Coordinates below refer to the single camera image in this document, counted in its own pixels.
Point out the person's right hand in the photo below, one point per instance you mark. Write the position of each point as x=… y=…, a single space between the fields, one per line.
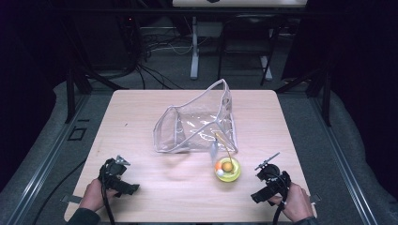
x=297 y=203

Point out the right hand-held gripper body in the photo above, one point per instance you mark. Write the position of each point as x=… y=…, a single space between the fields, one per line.
x=271 y=184

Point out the small white ball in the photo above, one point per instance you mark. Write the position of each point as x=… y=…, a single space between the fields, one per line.
x=220 y=172

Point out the metal floor rail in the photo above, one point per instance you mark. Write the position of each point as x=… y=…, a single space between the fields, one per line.
x=342 y=156
x=43 y=162

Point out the small orange ball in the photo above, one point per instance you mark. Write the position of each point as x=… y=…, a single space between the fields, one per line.
x=218 y=165

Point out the grey table bracket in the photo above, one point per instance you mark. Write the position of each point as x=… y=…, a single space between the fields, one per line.
x=71 y=198
x=315 y=198

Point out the white desk leg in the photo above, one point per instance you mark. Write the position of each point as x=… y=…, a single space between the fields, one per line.
x=267 y=68
x=194 y=50

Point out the dark equipment cabinet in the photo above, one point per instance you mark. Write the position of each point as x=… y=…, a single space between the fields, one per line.
x=106 y=40

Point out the black metal chair frame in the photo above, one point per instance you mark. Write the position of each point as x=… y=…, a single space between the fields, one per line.
x=247 y=37

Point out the black metal stand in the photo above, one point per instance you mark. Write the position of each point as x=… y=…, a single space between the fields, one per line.
x=316 y=90
x=79 y=78

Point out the yellow round cat toy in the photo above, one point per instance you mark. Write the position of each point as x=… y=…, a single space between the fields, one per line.
x=227 y=170

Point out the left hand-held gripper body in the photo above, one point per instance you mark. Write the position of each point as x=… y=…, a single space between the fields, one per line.
x=117 y=182

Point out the dark curtain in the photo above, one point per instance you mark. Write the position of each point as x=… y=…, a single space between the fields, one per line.
x=366 y=78
x=22 y=93

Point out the person's left hand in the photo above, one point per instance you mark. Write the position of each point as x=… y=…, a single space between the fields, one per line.
x=94 y=195

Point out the clear plastic zipper bag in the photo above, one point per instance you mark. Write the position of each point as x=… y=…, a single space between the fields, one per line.
x=200 y=125

